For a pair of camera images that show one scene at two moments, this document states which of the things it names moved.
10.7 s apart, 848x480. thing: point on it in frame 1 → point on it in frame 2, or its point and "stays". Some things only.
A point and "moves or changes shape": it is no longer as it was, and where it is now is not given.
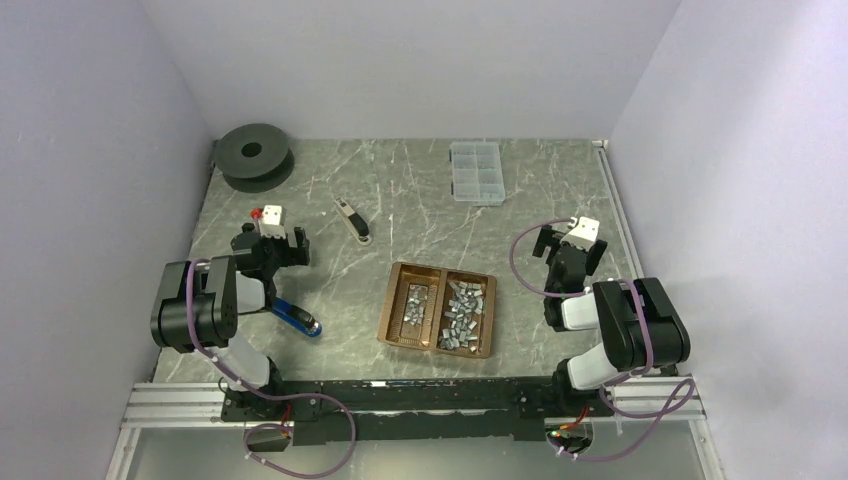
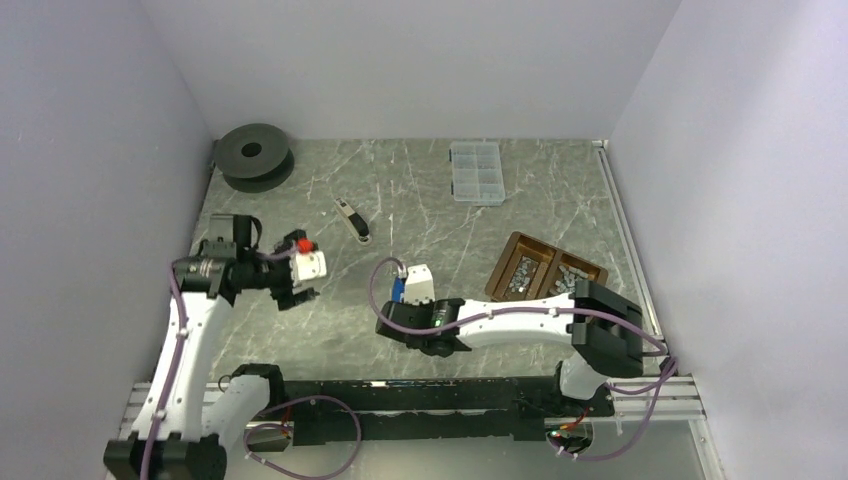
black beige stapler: x=355 y=221 stays
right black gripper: x=547 y=237 → x=429 y=304
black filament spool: x=254 y=158 stays
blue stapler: x=296 y=317 → x=398 y=288
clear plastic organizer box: x=477 y=172 stays
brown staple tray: x=438 y=309 moves or changes shape
